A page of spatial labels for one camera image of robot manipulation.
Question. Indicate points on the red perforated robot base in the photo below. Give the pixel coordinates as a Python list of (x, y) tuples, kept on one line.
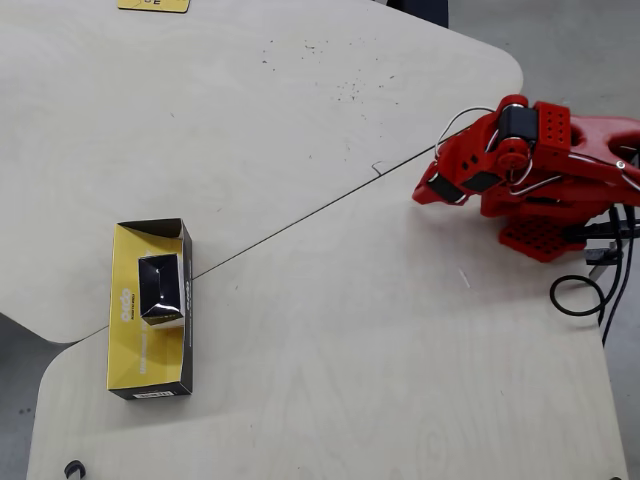
[(540, 235)]

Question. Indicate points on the yellow card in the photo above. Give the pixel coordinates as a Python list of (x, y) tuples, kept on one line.
[(155, 5)]

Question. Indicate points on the small black and white box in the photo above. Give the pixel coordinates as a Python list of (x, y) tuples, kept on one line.
[(160, 285)]

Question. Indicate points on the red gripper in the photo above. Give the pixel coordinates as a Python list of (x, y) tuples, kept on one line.
[(442, 190)]

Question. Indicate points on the yellow and black open box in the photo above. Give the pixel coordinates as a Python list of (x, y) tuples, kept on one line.
[(125, 350)]

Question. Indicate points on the tiny white scrap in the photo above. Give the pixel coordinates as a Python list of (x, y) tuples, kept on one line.
[(465, 278)]

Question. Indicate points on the small black clip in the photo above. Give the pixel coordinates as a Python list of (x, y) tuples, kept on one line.
[(74, 469)]

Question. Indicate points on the red robot arm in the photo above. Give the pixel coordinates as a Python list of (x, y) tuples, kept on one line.
[(590, 145)]

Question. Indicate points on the black table clamp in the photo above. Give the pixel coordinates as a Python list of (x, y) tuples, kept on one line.
[(602, 255)]

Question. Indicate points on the dark furniture piece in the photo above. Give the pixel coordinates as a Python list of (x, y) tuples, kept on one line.
[(420, 7)]

